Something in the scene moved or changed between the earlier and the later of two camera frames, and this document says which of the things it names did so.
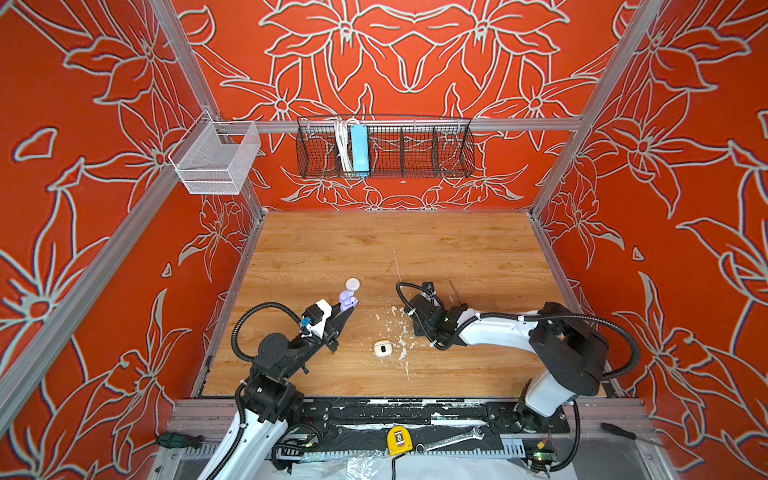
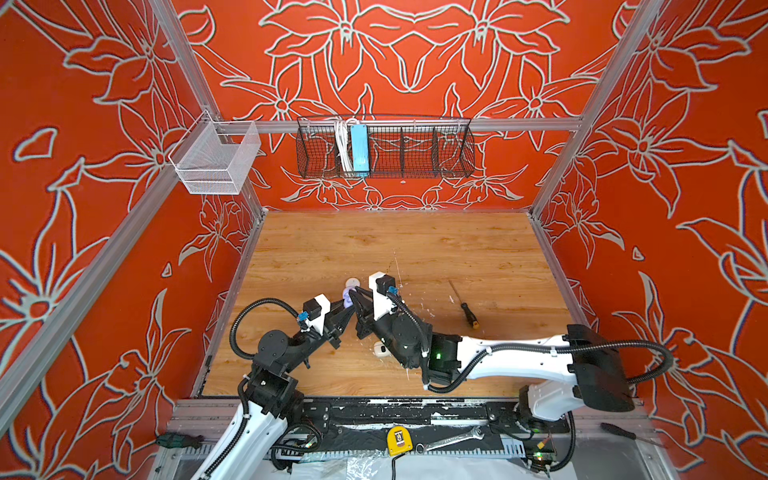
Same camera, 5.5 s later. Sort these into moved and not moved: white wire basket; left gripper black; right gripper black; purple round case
Moved: right gripper black
Not moved: white wire basket; left gripper black; purple round case
